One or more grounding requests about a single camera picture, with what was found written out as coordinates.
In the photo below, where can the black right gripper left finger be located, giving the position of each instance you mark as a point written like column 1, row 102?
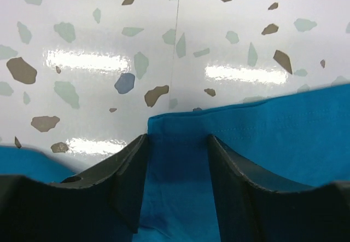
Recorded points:
column 102, row 203

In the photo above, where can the blue t shirt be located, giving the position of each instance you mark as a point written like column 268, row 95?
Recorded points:
column 302, row 137

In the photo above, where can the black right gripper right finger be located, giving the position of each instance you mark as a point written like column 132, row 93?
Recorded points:
column 254, row 204

